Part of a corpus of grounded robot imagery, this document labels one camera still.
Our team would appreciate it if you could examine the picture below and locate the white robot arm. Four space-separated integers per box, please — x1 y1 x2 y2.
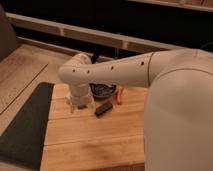
59 49 213 171

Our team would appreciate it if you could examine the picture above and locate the dark floor mat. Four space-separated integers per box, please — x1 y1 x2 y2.
0 82 54 170

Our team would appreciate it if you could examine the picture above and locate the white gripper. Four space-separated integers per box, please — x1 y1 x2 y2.
65 92 92 113

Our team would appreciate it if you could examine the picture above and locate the orange pepper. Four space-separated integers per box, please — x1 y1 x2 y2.
116 87 124 105

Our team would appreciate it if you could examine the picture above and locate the beige wall rail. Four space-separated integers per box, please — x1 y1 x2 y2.
6 13 182 53

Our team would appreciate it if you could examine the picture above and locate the wooden table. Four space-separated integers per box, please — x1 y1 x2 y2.
40 84 147 171

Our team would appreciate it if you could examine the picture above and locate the dark round bowl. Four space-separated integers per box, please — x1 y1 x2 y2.
90 84 117 98

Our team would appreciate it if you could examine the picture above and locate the black rectangular block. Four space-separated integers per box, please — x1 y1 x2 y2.
95 101 113 117

